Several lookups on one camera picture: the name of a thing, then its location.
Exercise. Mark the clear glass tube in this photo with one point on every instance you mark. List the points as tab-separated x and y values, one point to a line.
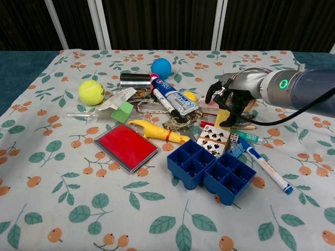
78	115

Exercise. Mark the tan twine bundle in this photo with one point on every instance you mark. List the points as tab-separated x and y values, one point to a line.
175	125

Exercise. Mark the green foam block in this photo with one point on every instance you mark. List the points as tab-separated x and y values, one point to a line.
121	112

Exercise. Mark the small red cylinder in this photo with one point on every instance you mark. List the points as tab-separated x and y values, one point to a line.
205	123

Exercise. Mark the blue binder clip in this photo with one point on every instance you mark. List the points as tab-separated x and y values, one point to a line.
235	151

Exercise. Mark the red ink pad case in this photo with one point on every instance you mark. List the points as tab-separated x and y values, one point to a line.
125	146

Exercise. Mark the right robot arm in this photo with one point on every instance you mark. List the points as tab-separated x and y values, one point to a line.
308	89

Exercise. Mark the white frame post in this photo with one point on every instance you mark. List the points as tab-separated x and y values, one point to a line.
219	24
333	48
99	24
56	24

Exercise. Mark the blue rubber ball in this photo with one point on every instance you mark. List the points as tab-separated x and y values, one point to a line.
161	68

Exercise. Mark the teal table cover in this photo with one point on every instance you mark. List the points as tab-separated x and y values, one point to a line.
15	70

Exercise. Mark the patterned tape roll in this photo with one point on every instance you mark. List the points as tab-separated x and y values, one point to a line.
251	104

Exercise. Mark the yellow-green tennis ball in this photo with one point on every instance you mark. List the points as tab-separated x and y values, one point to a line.
91	92

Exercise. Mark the blue white whiteboard marker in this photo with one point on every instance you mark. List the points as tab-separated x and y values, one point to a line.
269	170

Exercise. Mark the floral leaf print tablecloth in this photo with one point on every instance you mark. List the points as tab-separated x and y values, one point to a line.
65	209

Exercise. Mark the black white marker pen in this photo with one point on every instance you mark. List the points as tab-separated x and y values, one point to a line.
163	102

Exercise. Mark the blue ice cube tray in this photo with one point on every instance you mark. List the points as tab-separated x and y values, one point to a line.
193	158

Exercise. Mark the yellow sticky note block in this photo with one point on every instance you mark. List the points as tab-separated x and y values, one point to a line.
221	116

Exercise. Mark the white die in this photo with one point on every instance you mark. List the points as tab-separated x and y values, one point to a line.
234	137

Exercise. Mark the yellow rubber chicken toy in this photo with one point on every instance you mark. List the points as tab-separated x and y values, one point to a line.
157	132

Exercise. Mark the metal scissors blade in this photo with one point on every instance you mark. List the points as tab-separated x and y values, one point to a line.
189	133

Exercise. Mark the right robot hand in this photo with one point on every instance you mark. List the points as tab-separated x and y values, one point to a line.
246	83

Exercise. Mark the blue white toothpaste tube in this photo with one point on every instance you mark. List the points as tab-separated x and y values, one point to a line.
172	95

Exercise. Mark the crumpled white paper receipt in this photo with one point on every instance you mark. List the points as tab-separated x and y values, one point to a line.
117	99

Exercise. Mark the shiny metal tin box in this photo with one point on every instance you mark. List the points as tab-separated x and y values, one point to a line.
134	82

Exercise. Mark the banded playing card deck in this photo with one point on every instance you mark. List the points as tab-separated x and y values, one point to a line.
212	138

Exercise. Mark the green white small tube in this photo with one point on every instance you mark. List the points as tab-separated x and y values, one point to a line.
248	136

